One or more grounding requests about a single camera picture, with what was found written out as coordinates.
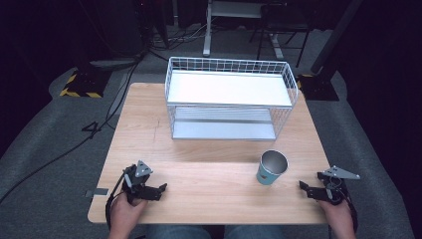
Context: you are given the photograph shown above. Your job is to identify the white wire shelf rack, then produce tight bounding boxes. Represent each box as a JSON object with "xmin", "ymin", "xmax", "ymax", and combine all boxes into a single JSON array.
[{"xmin": 164, "ymin": 56, "xmax": 300, "ymax": 142}]

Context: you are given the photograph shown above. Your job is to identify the blue metal cup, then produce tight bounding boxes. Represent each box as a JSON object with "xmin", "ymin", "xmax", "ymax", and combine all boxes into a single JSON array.
[{"xmin": 255, "ymin": 149, "xmax": 290, "ymax": 186}]

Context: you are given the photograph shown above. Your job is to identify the dark slanted stand pole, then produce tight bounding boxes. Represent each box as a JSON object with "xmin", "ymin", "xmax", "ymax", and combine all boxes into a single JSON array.
[{"xmin": 310, "ymin": 0, "xmax": 364, "ymax": 75}]

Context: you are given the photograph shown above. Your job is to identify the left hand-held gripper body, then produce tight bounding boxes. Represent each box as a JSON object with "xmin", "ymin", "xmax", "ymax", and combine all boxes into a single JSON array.
[{"xmin": 121, "ymin": 159, "xmax": 154, "ymax": 204}]

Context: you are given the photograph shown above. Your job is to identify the grey tape piece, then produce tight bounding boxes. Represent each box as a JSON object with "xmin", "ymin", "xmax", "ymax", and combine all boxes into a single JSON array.
[{"xmin": 85, "ymin": 187, "xmax": 109, "ymax": 199}]

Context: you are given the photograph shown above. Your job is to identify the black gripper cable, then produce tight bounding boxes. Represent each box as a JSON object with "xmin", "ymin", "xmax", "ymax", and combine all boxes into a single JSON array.
[
  {"xmin": 105, "ymin": 171, "xmax": 129, "ymax": 231},
  {"xmin": 343, "ymin": 187, "xmax": 359, "ymax": 234}
]

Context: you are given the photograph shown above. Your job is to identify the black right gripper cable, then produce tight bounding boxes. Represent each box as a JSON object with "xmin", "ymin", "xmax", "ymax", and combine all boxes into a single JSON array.
[{"xmin": 343, "ymin": 187, "xmax": 359, "ymax": 234}]

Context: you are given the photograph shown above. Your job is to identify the long black floor cable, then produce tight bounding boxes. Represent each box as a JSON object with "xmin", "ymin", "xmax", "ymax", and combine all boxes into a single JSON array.
[{"xmin": 0, "ymin": 61, "xmax": 142, "ymax": 205}]

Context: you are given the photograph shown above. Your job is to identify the person's left hand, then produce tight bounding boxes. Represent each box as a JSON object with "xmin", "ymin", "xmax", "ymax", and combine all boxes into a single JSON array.
[{"xmin": 108, "ymin": 191, "xmax": 149, "ymax": 233}]

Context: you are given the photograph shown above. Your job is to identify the white desk frame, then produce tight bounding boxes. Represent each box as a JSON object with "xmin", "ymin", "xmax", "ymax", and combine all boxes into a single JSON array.
[{"xmin": 202, "ymin": 0, "xmax": 285, "ymax": 61}]

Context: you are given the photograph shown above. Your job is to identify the bundle of floor cables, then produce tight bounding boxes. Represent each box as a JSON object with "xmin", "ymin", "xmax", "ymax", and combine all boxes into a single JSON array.
[{"xmin": 147, "ymin": 21, "xmax": 208, "ymax": 53}]

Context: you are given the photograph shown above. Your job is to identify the black chair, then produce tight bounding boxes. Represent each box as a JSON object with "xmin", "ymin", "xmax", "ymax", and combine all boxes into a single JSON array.
[{"xmin": 249, "ymin": 2, "xmax": 315, "ymax": 69}]

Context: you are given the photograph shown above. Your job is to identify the person's leg in jeans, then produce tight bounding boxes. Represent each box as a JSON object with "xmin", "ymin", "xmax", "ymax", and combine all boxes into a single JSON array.
[
  {"xmin": 144, "ymin": 224, "xmax": 212, "ymax": 239},
  {"xmin": 224, "ymin": 224, "xmax": 286, "ymax": 239}
]

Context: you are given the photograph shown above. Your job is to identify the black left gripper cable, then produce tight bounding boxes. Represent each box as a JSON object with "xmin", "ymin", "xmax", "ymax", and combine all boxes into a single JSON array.
[{"xmin": 105, "ymin": 171, "xmax": 129, "ymax": 231}]

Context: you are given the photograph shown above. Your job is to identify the person's right hand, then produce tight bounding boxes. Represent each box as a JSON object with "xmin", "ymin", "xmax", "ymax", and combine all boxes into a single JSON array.
[{"xmin": 317, "ymin": 198, "xmax": 356, "ymax": 232}]

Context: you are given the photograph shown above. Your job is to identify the black stand base hazard stripes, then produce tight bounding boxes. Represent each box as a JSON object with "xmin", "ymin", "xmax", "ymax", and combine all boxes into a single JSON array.
[
  {"xmin": 59, "ymin": 67, "xmax": 112, "ymax": 100},
  {"xmin": 296, "ymin": 73, "xmax": 340, "ymax": 102}
]

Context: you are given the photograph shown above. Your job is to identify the person's right leg in jeans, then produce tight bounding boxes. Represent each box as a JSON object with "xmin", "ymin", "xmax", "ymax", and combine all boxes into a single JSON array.
[{"xmin": 224, "ymin": 224, "xmax": 286, "ymax": 239}]

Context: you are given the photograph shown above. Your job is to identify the person's left leg in jeans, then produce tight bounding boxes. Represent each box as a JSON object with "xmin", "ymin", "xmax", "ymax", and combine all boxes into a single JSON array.
[{"xmin": 144, "ymin": 224, "xmax": 212, "ymax": 239}]

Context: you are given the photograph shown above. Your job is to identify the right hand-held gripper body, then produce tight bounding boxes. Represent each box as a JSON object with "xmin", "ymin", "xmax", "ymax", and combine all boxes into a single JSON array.
[{"xmin": 316, "ymin": 164, "xmax": 361, "ymax": 205}]

